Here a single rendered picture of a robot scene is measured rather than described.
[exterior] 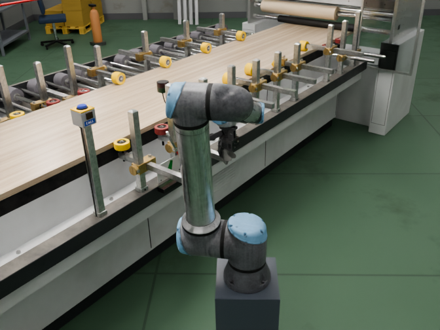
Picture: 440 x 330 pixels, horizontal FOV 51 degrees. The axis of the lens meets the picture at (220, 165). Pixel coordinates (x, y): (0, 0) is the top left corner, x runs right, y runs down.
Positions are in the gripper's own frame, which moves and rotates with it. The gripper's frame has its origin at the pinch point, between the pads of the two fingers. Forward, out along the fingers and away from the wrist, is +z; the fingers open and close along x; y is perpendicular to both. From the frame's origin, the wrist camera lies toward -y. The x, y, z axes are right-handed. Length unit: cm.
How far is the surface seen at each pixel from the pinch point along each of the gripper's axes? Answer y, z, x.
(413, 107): -8, 83, 336
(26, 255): -31, 11, -92
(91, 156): -27, -19, -56
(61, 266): -30, 25, -80
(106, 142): -51, -10, -30
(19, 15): -741, 31, 324
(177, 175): -7.3, -2.2, -26.4
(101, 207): -28, 7, -56
